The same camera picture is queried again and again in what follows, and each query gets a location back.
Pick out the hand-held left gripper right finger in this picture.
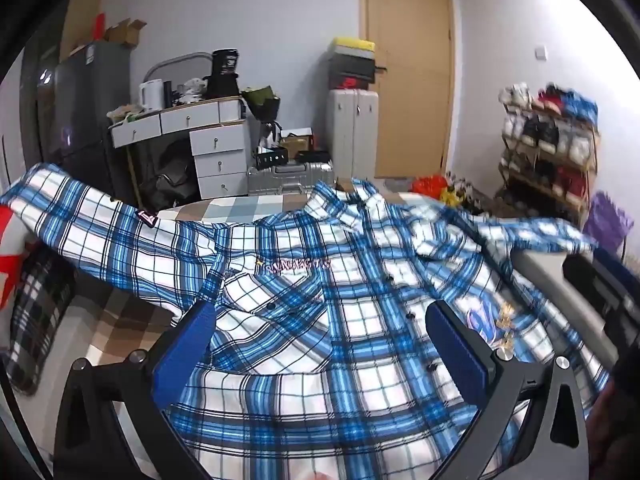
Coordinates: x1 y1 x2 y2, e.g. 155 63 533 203
415 300 588 480

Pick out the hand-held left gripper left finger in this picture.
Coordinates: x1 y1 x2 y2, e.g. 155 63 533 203
52 300 221 480

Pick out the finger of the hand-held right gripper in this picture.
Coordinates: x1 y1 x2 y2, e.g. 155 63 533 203
562 247 626 308

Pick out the blue plaid shirt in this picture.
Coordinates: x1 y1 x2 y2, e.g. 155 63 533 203
0 162 613 480

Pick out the purple bag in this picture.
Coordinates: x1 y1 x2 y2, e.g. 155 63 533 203
582 191 633 251

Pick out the wooden shoe rack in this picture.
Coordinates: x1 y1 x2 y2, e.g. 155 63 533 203
497 82 601 226

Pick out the row of floor shoes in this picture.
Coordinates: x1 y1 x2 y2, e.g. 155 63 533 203
447 177 506 216

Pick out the black white plaid pillow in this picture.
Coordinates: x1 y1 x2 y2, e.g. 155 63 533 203
0 247 76 393

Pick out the group of shoes on rack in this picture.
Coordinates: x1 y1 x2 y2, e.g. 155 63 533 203
500 82 600 211

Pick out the orange plastic bag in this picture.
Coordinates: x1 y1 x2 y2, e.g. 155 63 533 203
412 175 448 196

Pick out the silver suitcase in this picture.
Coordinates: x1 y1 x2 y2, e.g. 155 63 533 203
247 160 335 196

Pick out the small cardboard box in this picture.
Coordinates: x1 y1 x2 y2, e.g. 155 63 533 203
335 175 371 193

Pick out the black printed box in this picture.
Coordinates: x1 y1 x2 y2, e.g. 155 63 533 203
254 147 291 168

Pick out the white drawer desk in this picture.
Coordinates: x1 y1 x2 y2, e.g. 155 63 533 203
109 95 251 211

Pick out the brown cardboard box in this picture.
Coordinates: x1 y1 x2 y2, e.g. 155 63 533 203
280 130 316 158

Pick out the white plastic cabinet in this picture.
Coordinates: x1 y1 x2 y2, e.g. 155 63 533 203
326 89 379 183

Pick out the white kettle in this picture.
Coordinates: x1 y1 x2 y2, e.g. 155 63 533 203
139 79 165 112

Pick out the green black bag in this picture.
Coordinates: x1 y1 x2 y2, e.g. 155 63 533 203
241 85 283 121

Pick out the white cloth bundle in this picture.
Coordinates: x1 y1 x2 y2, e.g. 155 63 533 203
180 77 207 103

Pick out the grey refrigerator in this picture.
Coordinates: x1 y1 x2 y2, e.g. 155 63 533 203
37 42 133 206

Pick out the wooden door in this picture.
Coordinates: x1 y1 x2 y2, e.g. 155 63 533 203
357 0 456 181

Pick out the black coffee maker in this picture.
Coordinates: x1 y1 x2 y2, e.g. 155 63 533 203
205 49 242 100

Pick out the open cardboard box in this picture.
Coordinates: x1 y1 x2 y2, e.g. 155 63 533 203
102 17 148 46

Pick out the yellow lid storage box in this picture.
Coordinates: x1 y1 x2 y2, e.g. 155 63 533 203
327 36 377 61

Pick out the flat cardboard sheet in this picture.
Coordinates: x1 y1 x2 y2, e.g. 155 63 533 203
60 0 106 61

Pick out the grey arched frame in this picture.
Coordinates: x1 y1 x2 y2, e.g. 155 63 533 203
142 52 213 85

